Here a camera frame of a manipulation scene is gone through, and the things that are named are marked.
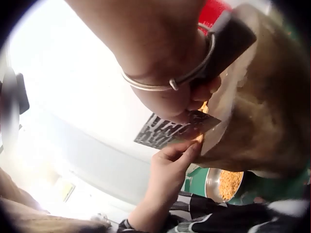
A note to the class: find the person's right fingers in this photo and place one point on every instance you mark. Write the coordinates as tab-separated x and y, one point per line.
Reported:
203	91

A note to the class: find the person's legs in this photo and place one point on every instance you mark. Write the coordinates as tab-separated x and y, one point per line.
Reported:
230	216

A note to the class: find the red container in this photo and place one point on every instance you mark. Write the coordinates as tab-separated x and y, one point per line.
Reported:
211	12

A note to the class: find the person's left index finger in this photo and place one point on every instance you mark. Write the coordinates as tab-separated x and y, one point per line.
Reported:
176	147

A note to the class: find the orange vegetable piece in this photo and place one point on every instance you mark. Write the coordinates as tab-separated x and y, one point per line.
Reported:
199	142

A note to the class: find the person's left thumb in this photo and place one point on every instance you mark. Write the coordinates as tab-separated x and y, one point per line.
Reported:
192	153

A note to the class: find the green mat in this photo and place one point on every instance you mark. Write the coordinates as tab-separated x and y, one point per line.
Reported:
267	189

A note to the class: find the person's right hand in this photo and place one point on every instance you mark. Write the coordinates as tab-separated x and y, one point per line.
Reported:
155	43

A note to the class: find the person's left hand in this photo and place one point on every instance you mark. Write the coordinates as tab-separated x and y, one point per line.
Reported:
170	170

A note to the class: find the pile of orange cut pieces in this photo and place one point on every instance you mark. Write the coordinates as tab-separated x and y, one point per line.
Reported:
229	185

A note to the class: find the person's body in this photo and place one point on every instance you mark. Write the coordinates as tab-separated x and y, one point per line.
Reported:
36	211

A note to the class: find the steel bowl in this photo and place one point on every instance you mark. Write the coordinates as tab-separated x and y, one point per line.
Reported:
212	184

